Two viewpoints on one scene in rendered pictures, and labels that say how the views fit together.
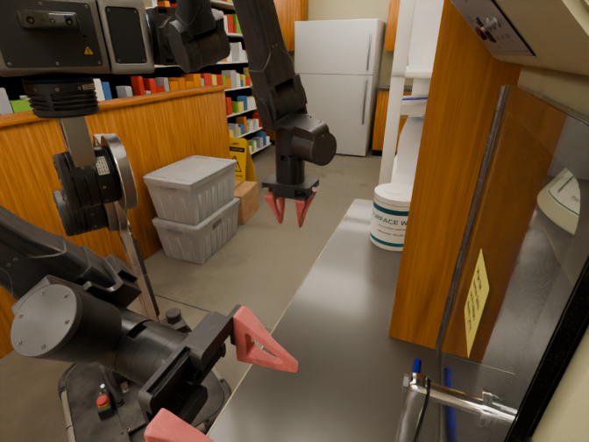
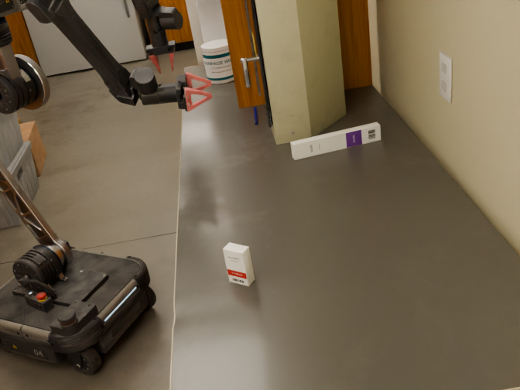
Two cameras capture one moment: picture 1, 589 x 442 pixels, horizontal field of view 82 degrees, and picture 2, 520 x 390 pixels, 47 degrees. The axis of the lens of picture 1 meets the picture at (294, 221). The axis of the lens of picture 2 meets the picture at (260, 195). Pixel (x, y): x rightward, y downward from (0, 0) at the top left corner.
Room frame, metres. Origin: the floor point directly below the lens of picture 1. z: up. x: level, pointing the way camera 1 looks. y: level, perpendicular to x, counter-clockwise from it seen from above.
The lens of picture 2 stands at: (-1.40, 0.60, 1.69)
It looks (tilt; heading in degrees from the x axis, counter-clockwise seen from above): 29 degrees down; 337
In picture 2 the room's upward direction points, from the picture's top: 10 degrees counter-clockwise
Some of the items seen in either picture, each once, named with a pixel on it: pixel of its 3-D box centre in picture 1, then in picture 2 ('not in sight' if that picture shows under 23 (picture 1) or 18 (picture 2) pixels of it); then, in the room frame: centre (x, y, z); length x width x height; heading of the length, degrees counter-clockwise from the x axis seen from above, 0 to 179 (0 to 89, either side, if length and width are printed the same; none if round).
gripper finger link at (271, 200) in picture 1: (286, 203); (161, 59); (0.64, 0.02, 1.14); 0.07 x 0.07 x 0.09; 68
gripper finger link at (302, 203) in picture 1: (294, 204); (166, 59); (0.64, 0.00, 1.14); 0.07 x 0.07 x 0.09; 68
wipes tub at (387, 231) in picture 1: (395, 216); (220, 61); (0.84, -0.28, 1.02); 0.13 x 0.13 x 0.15
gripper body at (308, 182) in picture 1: (290, 171); (159, 39); (0.64, 0.01, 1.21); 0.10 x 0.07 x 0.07; 68
